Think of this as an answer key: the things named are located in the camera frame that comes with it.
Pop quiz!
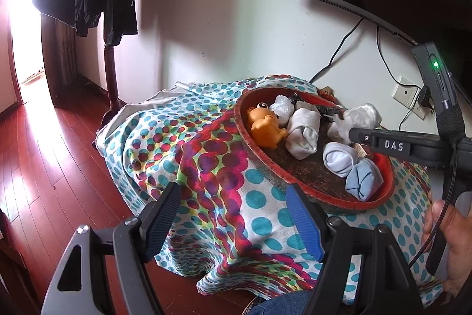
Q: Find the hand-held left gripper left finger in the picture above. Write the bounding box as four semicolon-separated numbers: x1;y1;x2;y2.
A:
40;181;182;315

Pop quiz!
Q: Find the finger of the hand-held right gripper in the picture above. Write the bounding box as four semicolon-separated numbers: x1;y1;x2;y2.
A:
348;127;416;157

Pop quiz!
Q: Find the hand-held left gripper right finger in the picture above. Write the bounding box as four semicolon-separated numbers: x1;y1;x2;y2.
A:
285;183;423;315

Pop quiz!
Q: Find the small brown red box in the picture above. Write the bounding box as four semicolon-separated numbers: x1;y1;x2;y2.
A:
352;142;375;161

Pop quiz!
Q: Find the white plastic-wrapped bundle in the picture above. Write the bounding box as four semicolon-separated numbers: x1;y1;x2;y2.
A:
345;102;383;129

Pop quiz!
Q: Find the white plastic bag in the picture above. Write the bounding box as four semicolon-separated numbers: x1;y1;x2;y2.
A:
326;117;355;145

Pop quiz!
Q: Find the large white sock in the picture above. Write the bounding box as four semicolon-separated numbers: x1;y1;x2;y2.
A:
322;141;360;178

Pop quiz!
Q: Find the black plastic bag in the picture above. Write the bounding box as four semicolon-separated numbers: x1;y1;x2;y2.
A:
289;93;348;118

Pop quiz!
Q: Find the light blue sock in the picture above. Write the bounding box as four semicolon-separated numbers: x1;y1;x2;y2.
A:
345;158;380;203

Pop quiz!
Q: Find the round red tray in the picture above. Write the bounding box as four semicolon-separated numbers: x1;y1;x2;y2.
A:
233;88;396;216

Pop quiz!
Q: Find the cream sock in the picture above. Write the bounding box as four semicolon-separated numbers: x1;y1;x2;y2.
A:
286;107;322;161

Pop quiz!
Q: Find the orange animal toy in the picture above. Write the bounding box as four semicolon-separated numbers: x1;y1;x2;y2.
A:
246;102;289;148

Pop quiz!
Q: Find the person's right hand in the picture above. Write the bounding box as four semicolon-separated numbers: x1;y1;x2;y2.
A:
421;190;472;297

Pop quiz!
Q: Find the black power adapter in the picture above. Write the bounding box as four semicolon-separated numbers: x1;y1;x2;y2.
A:
418;86;434;112

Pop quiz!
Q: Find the polka-dot cloth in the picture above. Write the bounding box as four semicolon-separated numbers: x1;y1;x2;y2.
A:
94;74;443;310

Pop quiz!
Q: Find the person's blue jeans leg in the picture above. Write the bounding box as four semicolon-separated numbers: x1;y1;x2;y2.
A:
244;290;316;315

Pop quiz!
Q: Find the dark wooden coat stand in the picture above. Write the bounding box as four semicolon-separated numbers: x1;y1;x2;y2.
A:
101;10;130;124

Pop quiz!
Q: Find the dark wooden furniture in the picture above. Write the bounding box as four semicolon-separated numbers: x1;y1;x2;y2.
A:
0;208;37;315

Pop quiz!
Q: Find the white power wall socket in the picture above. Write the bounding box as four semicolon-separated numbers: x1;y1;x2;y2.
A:
411;101;430;121

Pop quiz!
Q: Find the black adapter cable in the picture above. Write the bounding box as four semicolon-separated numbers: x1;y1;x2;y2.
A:
398;110;415;133

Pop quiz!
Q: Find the white antenna wall plate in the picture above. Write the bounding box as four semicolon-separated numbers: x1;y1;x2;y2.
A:
391;76;421;109

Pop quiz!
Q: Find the long black cable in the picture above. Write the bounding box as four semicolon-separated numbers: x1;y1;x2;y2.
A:
310;17;364;83

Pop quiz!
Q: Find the black television power cable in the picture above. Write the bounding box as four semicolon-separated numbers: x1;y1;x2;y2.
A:
376;25;423;94

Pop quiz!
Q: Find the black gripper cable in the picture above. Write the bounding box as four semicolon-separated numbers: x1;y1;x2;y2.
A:
407;141;461;267

